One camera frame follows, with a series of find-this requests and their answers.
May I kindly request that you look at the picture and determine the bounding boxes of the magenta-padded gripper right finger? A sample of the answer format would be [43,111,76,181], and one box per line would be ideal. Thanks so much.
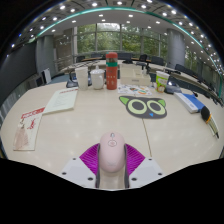
[123,143,165,189]

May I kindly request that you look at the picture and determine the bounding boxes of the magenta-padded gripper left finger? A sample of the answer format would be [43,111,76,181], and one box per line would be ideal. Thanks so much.
[59,143,102,189]

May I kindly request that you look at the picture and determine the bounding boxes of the pink computer mouse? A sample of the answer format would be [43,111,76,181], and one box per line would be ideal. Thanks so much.
[98,131,127,174]

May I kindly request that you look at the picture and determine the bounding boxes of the cat-face mouse pad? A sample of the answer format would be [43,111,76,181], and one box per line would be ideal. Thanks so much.
[118,95,168,120]

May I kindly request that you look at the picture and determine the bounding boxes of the red-printed leaflet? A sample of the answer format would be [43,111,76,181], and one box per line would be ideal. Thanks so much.
[12,106,46,152]

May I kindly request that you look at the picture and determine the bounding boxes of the white printed booklet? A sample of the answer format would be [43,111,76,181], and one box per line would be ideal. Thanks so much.
[43,87,79,115]

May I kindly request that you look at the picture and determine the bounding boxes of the colourful sticker sheet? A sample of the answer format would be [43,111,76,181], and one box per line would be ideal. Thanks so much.
[117,83,153,97]

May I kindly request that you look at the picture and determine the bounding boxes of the blue and white book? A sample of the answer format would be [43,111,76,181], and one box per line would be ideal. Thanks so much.
[173,92,206,114]

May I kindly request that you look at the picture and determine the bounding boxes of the black handheld microphone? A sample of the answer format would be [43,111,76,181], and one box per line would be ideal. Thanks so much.
[200,105,220,139]

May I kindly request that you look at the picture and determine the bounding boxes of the green-printed paper cup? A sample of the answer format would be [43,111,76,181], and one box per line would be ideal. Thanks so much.
[155,70,171,94]

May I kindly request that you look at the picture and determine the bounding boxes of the beige cardboard box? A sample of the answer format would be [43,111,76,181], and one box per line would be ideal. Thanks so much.
[119,63,152,87]

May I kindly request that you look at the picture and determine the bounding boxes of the white lidded mug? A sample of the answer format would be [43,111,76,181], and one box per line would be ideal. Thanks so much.
[89,68,106,90]

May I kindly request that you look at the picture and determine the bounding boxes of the white floor-standing panel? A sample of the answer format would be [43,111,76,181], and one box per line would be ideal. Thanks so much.
[42,68,53,85]

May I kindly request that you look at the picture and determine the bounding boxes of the long curved conference table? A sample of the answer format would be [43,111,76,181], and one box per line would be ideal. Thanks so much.
[59,57,224,104]

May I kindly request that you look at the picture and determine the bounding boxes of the red thermos bottle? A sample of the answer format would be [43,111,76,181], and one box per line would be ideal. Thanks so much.
[105,51,119,91]

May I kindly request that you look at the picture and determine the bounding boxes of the black office chairs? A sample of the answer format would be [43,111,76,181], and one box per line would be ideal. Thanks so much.
[76,51,208,78]

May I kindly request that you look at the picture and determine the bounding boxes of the round ceiling lights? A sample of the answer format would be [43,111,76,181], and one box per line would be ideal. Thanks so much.
[9,0,222,73]

